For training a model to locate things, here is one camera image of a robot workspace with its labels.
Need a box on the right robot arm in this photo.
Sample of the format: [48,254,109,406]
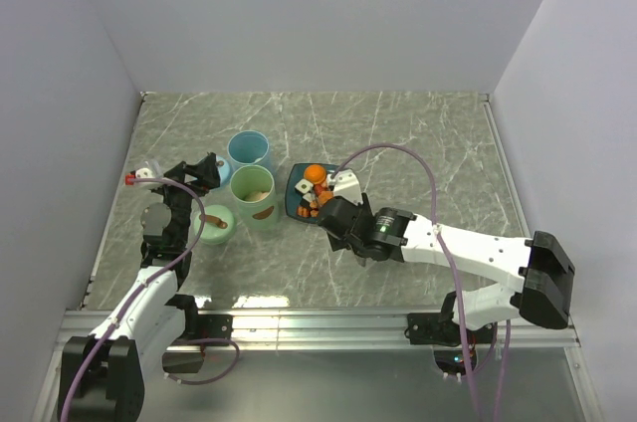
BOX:
[317,197,575,342]

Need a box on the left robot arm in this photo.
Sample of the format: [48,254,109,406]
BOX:
[57,153,223,421]

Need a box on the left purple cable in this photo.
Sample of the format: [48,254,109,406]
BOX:
[57,176,241,422]

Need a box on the aluminium rail frame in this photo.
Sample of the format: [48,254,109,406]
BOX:
[29,91,606,422]

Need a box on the blue canister lid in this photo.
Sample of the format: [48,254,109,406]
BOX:
[215,155,233,189]

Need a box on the sushi roll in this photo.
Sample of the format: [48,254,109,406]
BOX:
[294,179,314,195]

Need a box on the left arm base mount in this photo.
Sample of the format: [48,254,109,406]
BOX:
[163,295,240,386]

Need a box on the orange toy bun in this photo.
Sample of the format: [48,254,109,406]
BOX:
[304,164,327,185]

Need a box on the white bun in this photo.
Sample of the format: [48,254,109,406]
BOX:
[244,191,270,203]

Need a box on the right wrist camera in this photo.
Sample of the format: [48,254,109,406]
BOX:
[326,168,362,206]

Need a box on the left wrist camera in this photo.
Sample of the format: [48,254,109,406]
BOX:
[124,159,163,189]

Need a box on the blue cylindrical canister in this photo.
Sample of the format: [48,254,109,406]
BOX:
[227,130,273,172]

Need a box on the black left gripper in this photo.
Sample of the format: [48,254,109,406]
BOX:
[155,152,219,246]

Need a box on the red sausage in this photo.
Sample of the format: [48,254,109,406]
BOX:
[297,206,319,218]

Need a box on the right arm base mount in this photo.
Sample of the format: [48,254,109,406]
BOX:
[404,313,499,380]

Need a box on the green cylindrical canister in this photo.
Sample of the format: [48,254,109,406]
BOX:
[230,165,279,231]

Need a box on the green canister lid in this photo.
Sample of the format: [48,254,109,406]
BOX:
[192,205,236,245]

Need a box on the teal square plate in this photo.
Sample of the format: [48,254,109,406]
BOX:
[284,163,337,225]

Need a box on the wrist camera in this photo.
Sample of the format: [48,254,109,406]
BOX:
[124,159,163,189]
[326,168,362,206]

